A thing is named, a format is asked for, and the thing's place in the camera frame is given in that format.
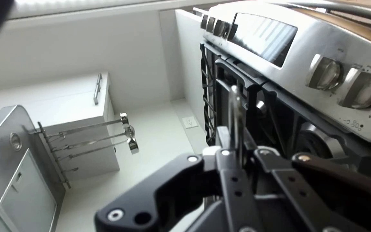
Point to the range knob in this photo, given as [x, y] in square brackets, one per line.
[326, 74]
[356, 90]

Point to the white wall outlet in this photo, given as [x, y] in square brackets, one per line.
[190, 123]

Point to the white upper cabinet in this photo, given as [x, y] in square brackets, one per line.
[76, 117]

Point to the stainless range hood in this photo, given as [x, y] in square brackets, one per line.
[31, 191]

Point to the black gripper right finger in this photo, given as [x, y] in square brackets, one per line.
[320, 195]

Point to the silver pot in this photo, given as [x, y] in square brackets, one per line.
[235, 131]

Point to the left range knob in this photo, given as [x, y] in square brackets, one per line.
[356, 90]

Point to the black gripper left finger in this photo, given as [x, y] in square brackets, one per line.
[158, 203]

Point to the hanging ladles right group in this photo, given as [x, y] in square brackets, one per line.
[87, 149]

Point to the stainless steel gas range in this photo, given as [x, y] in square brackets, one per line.
[266, 47]

